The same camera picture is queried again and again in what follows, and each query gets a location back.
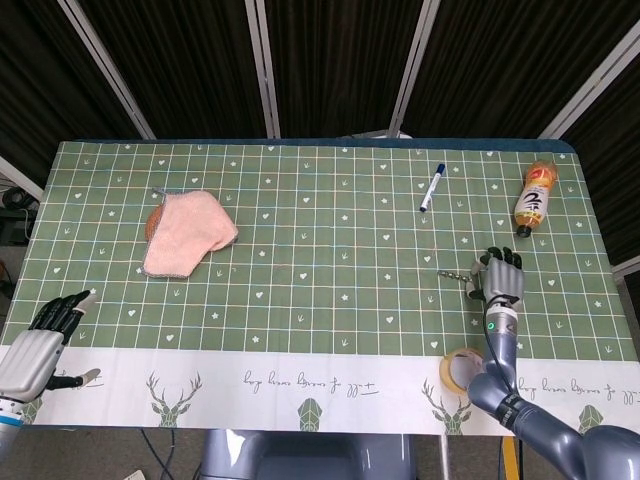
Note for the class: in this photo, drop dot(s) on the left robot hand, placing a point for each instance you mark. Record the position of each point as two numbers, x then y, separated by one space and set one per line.
27 360

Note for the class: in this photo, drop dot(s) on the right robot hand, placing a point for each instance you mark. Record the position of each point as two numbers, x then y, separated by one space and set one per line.
502 280

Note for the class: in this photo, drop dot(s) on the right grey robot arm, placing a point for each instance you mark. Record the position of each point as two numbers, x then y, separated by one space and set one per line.
500 345

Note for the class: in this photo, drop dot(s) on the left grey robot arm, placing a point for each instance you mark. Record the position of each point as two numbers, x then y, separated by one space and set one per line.
7 430

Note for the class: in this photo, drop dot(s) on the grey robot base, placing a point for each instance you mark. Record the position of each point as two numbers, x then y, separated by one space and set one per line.
300 457

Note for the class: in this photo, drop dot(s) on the orange drink bottle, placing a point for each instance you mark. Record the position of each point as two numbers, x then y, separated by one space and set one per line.
535 200

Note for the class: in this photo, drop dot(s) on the yellow tape roll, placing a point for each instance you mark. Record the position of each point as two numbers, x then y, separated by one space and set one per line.
446 372

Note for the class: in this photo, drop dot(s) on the blue white marker pen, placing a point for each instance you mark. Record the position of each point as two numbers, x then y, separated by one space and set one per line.
432 187

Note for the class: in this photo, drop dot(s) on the black equipment on floor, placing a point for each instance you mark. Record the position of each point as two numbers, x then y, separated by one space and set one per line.
12 225

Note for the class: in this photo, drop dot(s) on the yellow bar under table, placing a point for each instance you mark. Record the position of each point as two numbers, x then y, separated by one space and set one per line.
511 457

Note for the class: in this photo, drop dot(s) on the white object behind table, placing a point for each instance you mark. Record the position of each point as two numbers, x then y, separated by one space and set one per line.
390 135

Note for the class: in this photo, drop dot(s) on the brown round coaster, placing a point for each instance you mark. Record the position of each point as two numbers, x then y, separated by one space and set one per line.
152 225

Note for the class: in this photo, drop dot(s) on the green grid tablecloth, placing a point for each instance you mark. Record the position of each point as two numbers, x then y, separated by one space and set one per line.
320 250

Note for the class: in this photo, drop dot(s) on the white table leg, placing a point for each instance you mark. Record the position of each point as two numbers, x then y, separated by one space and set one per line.
444 457

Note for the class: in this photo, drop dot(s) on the pink knitted cloth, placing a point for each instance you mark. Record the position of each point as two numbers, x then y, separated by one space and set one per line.
185 230

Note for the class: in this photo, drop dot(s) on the black partition panel white frame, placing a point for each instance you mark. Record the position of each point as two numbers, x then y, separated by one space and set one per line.
45 75
340 60
500 60
610 150
185 60

